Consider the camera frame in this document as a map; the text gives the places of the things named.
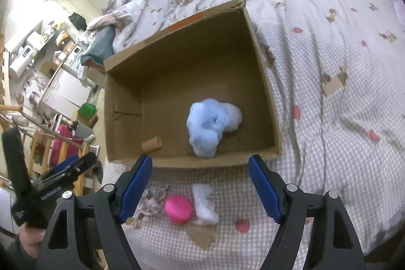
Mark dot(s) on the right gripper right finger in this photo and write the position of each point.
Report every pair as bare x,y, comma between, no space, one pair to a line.
334,243

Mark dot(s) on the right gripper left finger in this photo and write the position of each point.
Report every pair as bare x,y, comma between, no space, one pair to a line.
76,220

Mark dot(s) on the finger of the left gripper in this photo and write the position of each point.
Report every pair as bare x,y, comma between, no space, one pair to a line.
60,167
81,165

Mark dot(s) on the beige lace scrunchie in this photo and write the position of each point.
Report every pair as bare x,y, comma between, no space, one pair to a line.
152,201

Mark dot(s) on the pink plush toy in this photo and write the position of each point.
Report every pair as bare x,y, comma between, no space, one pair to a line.
178,209

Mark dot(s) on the peach foam roll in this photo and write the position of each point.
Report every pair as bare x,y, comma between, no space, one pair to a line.
152,144

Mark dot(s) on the white fluffy soft item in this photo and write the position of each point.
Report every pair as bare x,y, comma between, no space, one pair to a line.
205,209

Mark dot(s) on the light blue plush toy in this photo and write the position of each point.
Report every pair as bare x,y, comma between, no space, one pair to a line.
208,120

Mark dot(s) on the person's left hand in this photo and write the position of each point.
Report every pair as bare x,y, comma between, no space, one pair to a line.
31,239

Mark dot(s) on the yellow wooden stool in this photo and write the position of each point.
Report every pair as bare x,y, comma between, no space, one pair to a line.
47,151

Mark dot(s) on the green bucket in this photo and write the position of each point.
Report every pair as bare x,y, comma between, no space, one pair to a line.
87,110

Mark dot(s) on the white kitchen cabinet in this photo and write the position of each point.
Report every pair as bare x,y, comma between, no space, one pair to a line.
64,95

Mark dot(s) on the brown cardboard box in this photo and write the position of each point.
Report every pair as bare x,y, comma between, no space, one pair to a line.
151,86

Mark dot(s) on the black hanging garment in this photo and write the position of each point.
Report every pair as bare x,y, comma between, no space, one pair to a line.
78,21

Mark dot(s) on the pile of clothes and bedding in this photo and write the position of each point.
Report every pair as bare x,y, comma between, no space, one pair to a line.
113,31

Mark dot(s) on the patterned bed quilt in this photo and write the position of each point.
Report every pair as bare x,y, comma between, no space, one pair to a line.
336,68

